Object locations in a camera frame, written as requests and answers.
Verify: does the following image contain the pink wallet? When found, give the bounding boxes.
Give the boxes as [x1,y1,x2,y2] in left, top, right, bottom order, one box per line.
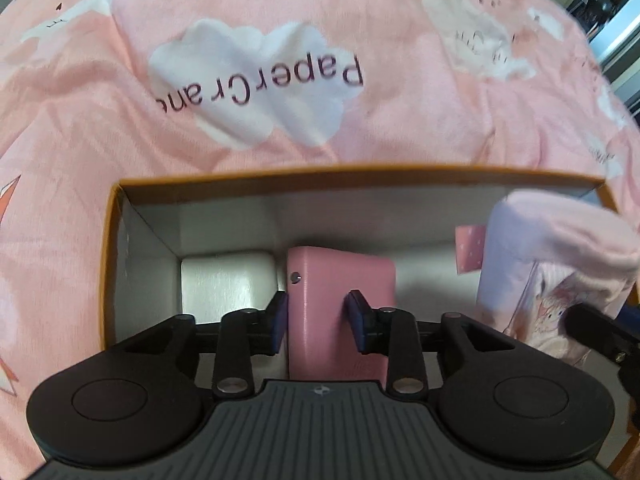
[286,246,396,382]

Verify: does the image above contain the white glasses case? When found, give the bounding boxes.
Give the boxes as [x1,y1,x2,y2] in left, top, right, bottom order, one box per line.
[181,252,279,323]

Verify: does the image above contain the pink cloth bundle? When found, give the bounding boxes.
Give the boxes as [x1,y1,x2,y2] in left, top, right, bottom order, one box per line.
[454,190,639,365]

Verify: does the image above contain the orange cardboard box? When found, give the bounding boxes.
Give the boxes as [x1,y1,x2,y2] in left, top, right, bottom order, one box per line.
[101,166,618,380]

